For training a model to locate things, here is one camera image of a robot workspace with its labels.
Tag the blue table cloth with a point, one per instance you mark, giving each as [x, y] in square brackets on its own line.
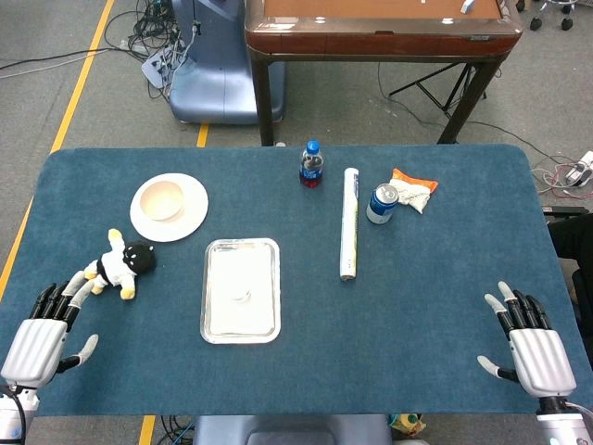
[417, 315]

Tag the crumpled orange snack bag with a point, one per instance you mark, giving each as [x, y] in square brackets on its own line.
[414, 192]

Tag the silver metal tray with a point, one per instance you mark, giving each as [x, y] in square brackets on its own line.
[218, 259]

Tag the brown mahjong table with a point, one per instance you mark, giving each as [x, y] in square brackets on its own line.
[370, 44]

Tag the black chair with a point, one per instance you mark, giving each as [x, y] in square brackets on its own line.
[574, 245]

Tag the blue soda can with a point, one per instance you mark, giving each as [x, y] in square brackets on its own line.
[381, 208]

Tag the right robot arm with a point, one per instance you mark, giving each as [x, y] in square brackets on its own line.
[565, 426]

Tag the white power strip with plugs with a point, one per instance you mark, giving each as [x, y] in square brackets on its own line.
[579, 169]

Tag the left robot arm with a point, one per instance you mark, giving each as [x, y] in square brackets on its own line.
[11, 412]

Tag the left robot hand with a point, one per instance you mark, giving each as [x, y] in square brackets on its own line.
[37, 347]

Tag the beige bowl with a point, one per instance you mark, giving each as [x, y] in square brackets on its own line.
[162, 199]

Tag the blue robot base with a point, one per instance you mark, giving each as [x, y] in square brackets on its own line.
[222, 83]

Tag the black and white plush toy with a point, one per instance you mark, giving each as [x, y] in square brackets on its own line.
[116, 271]

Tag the white round plate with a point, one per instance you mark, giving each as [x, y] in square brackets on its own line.
[192, 218]

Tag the yellow toy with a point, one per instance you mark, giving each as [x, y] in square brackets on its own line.
[407, 424]

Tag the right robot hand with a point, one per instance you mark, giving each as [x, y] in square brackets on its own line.
[542, 359]

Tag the single mahjong tile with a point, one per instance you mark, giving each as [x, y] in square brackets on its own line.
[468, 5]

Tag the rolling office chair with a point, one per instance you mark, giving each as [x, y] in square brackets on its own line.
[551, 11]

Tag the blue capped soda bottle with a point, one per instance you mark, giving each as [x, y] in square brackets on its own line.
[311, 171]

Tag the grey blue robot torso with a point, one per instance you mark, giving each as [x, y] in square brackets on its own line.
[292, 431]

